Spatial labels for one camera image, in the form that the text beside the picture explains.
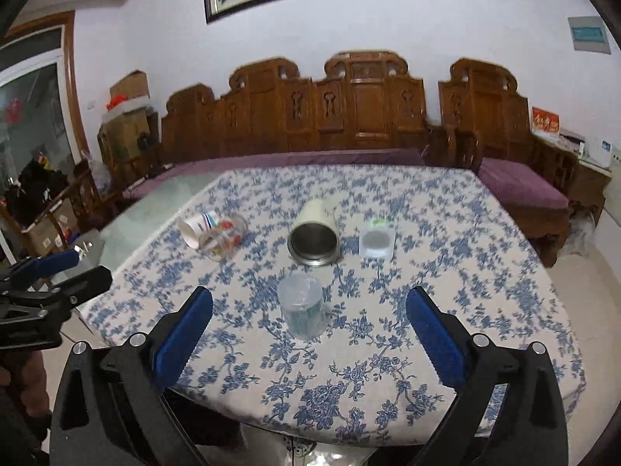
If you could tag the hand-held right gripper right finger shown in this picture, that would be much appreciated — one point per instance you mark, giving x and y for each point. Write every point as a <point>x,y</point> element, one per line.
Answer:
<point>435,339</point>

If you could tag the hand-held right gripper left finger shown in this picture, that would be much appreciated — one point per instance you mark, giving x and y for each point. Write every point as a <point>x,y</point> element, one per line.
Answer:
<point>180,337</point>

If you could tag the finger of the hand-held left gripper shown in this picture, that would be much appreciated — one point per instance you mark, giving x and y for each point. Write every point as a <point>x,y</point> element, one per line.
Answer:
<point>82,281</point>
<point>46,263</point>

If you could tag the person's left forearm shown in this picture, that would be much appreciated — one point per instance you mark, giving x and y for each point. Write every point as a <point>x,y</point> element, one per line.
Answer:
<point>22,388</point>

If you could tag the white paper cup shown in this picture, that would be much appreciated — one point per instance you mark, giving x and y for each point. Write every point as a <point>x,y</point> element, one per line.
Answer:
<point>196,227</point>

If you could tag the printed glass cup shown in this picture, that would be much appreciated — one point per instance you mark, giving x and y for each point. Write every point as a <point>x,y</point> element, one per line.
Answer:
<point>225,235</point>

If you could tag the square clear plastic cup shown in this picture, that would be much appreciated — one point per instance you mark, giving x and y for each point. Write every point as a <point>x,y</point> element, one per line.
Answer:
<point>376,241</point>

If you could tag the blue floral tablecloth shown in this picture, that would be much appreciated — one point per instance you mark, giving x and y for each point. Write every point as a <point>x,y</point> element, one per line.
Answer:
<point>388,330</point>

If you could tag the wooden chair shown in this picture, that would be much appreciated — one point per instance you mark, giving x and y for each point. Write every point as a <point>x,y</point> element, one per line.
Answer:
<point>90,196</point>

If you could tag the stacked cardboard boxes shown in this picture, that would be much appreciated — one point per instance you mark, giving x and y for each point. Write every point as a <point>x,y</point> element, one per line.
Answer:
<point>125,138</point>

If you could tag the white steel-lined mug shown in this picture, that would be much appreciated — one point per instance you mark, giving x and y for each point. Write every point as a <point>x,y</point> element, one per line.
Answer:
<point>314,240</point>

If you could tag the purple armchair cushion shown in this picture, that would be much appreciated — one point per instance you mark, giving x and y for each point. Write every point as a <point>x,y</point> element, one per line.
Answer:
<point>521,185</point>

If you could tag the cardboard box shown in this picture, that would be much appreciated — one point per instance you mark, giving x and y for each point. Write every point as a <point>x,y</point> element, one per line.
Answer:
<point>130,86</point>

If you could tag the long purple sofa cushion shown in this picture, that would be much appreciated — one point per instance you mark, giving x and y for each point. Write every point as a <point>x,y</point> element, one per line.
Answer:
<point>291,160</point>

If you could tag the wooden side table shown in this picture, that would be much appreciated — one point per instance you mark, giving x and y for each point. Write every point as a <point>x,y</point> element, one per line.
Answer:
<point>589,184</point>

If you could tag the carved wooden armchair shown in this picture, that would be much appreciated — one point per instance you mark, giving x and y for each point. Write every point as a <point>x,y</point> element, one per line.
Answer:
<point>490,116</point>

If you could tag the red desk calendar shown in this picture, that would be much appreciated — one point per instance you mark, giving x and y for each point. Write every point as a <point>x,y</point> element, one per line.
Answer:
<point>546,121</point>

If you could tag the white appliance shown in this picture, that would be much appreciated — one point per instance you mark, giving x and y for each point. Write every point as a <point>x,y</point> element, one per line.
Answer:
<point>600,153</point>

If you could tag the carved wooden sofa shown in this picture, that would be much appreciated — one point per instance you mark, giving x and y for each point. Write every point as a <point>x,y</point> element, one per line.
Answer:
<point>339,107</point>

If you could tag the grey wall panel box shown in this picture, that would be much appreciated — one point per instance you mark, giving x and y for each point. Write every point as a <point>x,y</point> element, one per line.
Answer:
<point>588,34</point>

